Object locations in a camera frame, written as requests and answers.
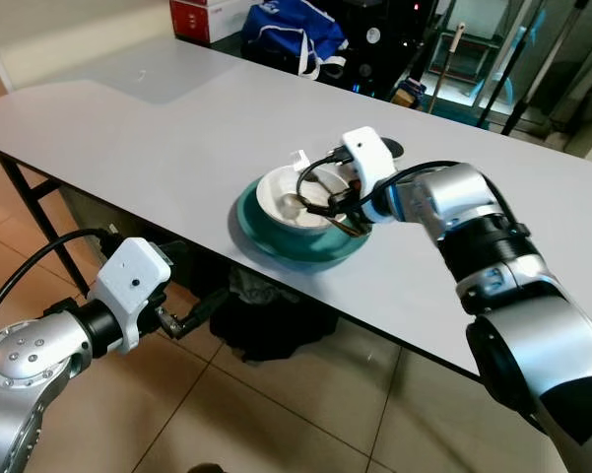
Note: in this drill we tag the red cardboard box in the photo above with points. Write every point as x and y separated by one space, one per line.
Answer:
202 18

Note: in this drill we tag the beige spoon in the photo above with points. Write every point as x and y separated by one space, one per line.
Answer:
296 205

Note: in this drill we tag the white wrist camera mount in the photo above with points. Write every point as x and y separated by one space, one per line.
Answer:
369 158
128 286

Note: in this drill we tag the small brown box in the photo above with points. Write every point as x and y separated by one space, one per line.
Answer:
408 97

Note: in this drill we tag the white round bowl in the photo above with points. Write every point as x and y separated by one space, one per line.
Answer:
274 202

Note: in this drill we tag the small white plastic piece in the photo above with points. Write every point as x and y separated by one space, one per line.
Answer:
297 158

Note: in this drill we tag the black equipment case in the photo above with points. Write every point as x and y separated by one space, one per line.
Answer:
384 44

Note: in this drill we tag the brown wooden utensil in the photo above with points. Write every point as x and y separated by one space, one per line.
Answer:
356 231

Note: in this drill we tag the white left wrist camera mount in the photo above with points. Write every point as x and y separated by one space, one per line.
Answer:
128 286

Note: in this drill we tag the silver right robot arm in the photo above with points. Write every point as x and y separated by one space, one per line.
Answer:
532 345

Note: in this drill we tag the blue and white bag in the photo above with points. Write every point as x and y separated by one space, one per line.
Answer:
291 30

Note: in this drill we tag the teal plate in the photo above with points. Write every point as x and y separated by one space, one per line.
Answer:
276 251

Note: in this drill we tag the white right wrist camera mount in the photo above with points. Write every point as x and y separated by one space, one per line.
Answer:
369 158

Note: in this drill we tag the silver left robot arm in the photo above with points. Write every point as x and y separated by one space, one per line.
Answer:
20 365

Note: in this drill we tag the black bag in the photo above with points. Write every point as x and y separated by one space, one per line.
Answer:
276 330

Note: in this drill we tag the small grey cup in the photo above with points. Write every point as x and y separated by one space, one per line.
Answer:
394 150

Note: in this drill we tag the grey folding table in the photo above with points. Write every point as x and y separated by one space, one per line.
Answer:
128 128

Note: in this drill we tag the black tripod legs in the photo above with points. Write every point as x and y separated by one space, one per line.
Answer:
537 59

